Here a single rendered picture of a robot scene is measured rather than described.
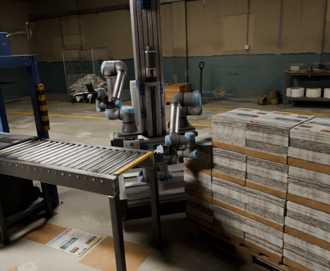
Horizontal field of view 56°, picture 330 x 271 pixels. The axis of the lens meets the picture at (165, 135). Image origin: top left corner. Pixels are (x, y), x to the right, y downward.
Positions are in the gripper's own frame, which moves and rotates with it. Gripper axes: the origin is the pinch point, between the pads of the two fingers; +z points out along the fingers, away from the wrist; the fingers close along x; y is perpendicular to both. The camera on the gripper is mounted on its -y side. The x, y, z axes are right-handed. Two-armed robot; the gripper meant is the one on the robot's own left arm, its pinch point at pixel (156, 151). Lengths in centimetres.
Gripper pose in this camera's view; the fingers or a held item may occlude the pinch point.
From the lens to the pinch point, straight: 243.0
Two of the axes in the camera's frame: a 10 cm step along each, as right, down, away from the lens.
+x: -4.6, 2.6, -8.5
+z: -8.9, -0.8, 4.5
